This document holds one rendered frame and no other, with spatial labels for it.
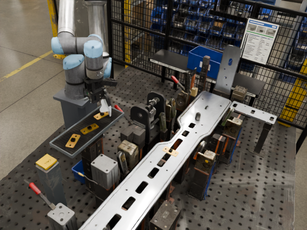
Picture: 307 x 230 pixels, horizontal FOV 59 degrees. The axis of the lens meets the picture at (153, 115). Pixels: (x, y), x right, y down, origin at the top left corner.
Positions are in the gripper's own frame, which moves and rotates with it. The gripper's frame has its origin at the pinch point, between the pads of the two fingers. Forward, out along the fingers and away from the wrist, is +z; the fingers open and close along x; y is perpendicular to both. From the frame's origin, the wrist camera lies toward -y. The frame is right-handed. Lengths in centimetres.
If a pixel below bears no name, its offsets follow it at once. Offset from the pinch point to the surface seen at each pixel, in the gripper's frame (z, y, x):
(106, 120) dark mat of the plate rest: 3.9, 1.1, 4.9
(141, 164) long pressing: 19.9, -1.4, 27.8
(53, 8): 44, -132, -275
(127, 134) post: 10.1, -4.2, 14.4
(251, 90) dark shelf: 17, -103, 35
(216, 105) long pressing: 20, -73, 26
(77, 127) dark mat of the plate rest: 3.9, 14.4, -0.6
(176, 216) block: 17, 10, 58
